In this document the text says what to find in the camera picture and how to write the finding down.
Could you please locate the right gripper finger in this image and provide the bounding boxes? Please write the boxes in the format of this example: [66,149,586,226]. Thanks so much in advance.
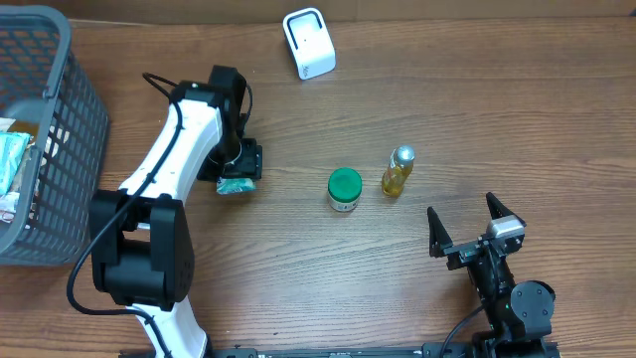
[426,207,453,258]
[486,192,515,220]

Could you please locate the teal tissue pack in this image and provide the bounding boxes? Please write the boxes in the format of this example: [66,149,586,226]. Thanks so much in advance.
[217,178,256,195]

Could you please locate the yellow bottle silver cap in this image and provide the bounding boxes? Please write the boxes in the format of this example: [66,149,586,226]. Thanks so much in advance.
[382,145,415,197]

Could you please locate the green lid jar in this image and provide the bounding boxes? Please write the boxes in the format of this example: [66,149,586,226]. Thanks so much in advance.
[327,167,363,212]

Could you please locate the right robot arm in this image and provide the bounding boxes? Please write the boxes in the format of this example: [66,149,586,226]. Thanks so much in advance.
[422,192,559,358]

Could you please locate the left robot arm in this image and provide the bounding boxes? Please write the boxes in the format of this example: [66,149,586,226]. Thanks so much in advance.
[79,66,262,357]

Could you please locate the white barcode scanner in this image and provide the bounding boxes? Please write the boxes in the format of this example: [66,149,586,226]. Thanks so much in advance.
[282,7,336,81]

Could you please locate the grey plastic mesh basket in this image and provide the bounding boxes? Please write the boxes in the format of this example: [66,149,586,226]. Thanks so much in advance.
[1,5,109,266]

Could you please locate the snack packet in basket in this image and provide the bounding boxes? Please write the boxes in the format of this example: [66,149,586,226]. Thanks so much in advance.
[0,192,20,224]

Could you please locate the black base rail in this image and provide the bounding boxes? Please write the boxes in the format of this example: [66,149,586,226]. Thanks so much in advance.
[118,340,562,358]

